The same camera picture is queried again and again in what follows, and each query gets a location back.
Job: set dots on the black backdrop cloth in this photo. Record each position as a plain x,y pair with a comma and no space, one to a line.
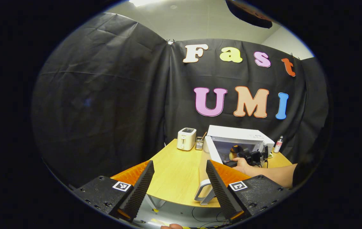
104,95

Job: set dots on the orange round food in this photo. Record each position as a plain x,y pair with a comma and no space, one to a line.
232,156

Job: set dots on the dark rounded object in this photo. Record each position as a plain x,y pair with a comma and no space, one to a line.
251,14

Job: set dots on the cream toaster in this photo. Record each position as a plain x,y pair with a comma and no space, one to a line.
186,139

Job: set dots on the ceiling light panel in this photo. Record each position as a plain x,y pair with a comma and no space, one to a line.
145,2

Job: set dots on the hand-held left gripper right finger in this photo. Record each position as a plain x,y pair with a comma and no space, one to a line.
219,190

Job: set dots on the small clear bottle pink label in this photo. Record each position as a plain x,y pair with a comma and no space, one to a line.
278,145

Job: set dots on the white microwave oven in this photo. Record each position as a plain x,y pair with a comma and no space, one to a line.
238,133

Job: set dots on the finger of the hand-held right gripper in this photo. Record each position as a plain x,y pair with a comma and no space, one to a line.
236,149

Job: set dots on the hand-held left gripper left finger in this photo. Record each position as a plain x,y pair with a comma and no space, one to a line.
141,190

